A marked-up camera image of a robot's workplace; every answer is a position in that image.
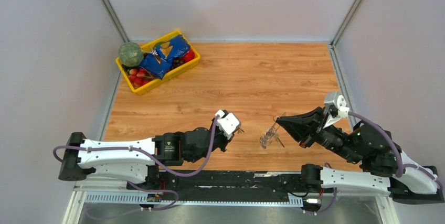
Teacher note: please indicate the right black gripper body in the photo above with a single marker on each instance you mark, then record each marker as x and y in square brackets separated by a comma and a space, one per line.
[321, 134]

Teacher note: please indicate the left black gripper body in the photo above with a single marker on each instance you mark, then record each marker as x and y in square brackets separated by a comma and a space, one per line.
[219, 141]

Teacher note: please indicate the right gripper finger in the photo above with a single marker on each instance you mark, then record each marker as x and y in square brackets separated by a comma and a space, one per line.
[298, 130]
[301, 119]

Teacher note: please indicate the silver keyring plate with rings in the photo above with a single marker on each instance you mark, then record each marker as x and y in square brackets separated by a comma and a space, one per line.
[271, 134]

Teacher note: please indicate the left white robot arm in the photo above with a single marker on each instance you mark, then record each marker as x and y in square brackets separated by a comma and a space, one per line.
[183, 154]

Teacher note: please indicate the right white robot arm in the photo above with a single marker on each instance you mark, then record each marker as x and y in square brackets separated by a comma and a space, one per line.
[385, 168]

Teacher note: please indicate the red tomato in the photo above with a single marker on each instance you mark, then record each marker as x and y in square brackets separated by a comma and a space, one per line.
[190, 55]

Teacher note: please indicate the dark grapes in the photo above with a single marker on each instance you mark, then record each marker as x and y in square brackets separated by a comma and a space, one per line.
[177, 62]

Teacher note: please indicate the yellow plastic bin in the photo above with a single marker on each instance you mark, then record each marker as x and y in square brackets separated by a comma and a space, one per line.
[172, 73]

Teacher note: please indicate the blue snack bag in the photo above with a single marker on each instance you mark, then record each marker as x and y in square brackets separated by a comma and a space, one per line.
[159, 60]

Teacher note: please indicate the green melon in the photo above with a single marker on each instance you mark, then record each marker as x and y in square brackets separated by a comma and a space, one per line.
[130, 54]

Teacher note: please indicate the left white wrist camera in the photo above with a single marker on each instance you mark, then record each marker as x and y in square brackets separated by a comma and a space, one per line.
[228, 123]

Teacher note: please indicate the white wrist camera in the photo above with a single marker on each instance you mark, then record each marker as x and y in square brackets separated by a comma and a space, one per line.
[335, 108]
[228, 123]

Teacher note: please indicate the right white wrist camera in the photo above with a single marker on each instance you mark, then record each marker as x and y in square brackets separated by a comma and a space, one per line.
[335, 108]

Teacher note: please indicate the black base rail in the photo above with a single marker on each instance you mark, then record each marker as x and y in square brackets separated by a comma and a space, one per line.
[230, 186]

